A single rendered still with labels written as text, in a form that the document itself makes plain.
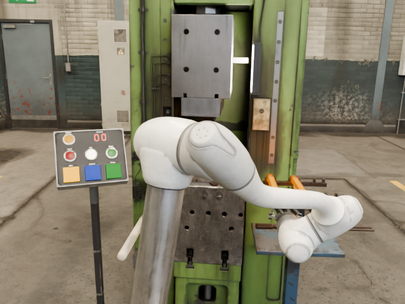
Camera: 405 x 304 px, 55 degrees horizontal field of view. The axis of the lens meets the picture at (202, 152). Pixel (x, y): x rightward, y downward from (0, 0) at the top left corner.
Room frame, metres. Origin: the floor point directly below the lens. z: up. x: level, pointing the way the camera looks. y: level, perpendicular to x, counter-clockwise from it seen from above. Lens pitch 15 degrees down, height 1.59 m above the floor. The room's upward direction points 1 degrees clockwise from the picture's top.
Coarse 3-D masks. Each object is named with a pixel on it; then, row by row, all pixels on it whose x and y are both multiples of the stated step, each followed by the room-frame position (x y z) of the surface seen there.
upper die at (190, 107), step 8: (216, 96) 2.05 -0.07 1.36; (184, 104) 1.96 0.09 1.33; (192, 104) 1.96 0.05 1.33; (200, 104) 1.95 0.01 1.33; (208, 104) 1.95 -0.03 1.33; (216, 104) 1.95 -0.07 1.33; (184, 112) 1.96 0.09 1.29; (192, 112) 1.96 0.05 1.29; (200, 112) 1.95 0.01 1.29; (208, 112) 1.95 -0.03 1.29; (216, 112) 1.95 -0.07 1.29
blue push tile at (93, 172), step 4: (84, 168) 1.80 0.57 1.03; (88, 168) 1.80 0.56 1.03; (92, 168) 1.81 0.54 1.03; (96, 168) 1.81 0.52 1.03; (100, 168) 1.82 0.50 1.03; (88, 172) 1.79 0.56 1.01; (92, 172) 1.80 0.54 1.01; (96, 172) 1.80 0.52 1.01; (100, 172) 1.81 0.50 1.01; (88, 176) 1.78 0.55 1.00; (92, 176) 1.79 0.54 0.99; (96, 176) 1.79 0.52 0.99; (100, 176) 1.80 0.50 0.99; (88, 180) 1.77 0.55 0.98; (92, 180) 1.79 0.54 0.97
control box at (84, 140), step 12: (60, 132) 1.86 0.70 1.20; (72, 132) 1.88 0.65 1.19; (84, 132) 1.90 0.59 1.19; (96, 132) 1.91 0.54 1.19; (108, 132) 1.93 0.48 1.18; (120, 132) 1.95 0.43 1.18; (60, 144) 1.83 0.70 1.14; (72, 144) 1.85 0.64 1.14; (84, 144) 1.87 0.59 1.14; (96, 144) 1.88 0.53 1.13; (108, 144) 1.90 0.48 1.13; (120, 144) 1.92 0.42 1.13; (60, 156) 1.80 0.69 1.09; (84, 156) 1.83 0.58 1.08; (96, 156) 1.85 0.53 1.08; (108, 156) 1.87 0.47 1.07; (120, 156) 1.89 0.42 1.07; (60, 168) 1.77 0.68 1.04; (60, 180) 1.74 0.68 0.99; (84, 180) 1.77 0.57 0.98; (96, 180) 1.79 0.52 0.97; (108, 180) 1.81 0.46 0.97; (120, 180) 1.82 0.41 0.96
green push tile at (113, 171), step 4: (108, 164) 1.84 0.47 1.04; (112, 164) 1.85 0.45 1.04; (116, 164) 1.85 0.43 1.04; (120, 164) 1.86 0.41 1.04; (108, 168) 1.83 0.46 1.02; (112, 168) 1.84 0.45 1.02; (116, 168) 1.84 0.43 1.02; (120, 168) 1.85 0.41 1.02; (108, 172) 1.82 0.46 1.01; (112, 172) 1.83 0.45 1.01; (116, 172) 1.83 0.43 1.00; (120, 172) 1.84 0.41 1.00; (108, 176) 1.81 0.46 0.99; (112, 176) 1.82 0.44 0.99; (116, 176) 1.82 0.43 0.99; (120, 176) 1.83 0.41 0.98
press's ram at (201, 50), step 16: (176, 16) 1.97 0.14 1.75; (192, 16) 1.96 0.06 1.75; (208, 16) 1.95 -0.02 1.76; (224, 16) 1.94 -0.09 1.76; (176, 32) 1.97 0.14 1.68; (192, 32) 1.96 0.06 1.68; (208, 32) 1.95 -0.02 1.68; (224, 32) 1.94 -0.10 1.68; (176, 48) 1.97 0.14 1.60; (192, 48) 1.96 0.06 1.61; (208, 48) 1.95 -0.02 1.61; (224, 48) 1.94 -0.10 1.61; (176, 64) 1.97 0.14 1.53; (192, 64) 1.96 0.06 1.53; (208, 64) 1.95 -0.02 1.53; (224, 64) 1.94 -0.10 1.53; (176, 80) 1.97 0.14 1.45; (192, 80) 1.96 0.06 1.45; (208, 80) 1.95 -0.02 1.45; (224, 80) 1.94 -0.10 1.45; (176, 96) 1.97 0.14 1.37; (192, 96) 1.96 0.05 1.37; (208, 96) 1.95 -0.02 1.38; (224, 96) 1.94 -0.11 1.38
